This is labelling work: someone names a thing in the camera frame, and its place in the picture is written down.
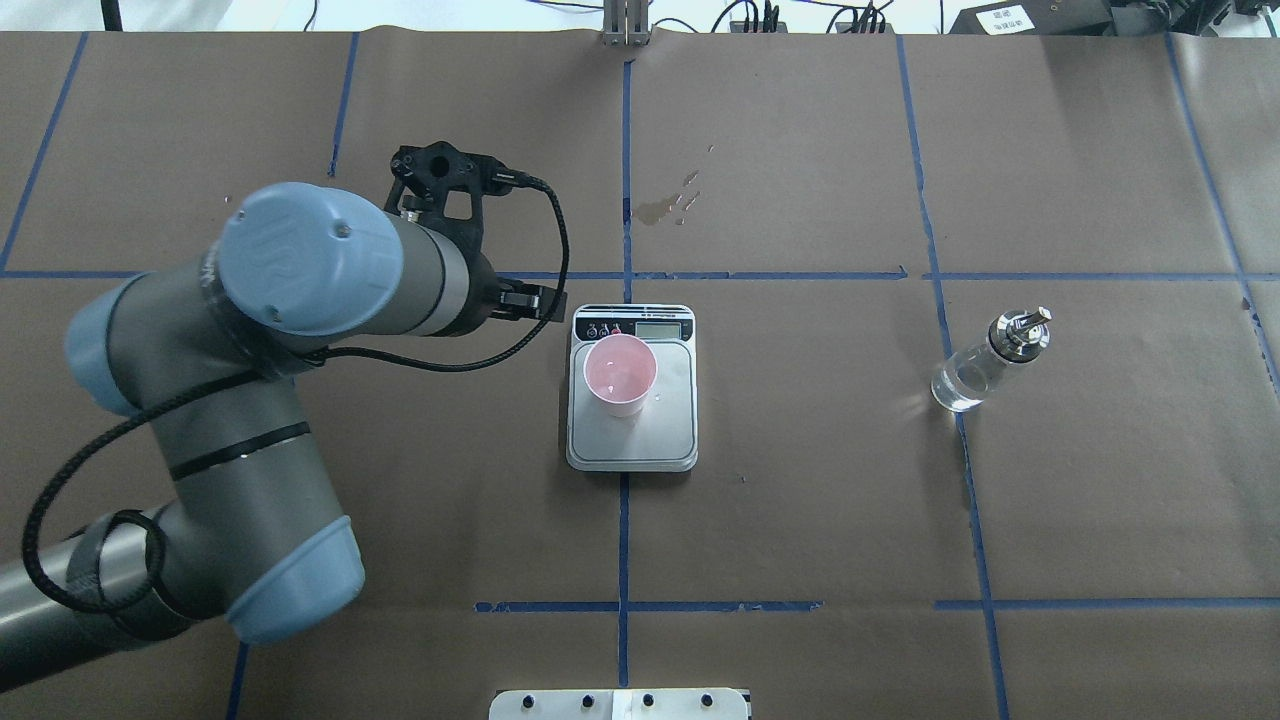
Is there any glass sauce dispenser bottle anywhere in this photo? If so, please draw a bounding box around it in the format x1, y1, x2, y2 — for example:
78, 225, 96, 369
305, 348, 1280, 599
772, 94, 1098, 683
931, 306, 1053, 414

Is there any grey digital kitchen scale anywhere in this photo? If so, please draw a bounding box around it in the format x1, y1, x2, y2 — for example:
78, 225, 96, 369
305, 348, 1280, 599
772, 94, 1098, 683
566, 304, 699, 473

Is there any pink paper cup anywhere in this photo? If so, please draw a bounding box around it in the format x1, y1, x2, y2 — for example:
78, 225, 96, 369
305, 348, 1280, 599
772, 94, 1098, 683
582, 333, 658, 418

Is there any white pedestal column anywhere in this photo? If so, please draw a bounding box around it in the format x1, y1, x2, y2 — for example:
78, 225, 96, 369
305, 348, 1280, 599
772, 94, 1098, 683
488, 687, 753, 719

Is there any aluminium frame post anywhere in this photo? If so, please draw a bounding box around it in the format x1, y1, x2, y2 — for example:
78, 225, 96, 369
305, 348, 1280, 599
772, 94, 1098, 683
600, 0, 652, 47

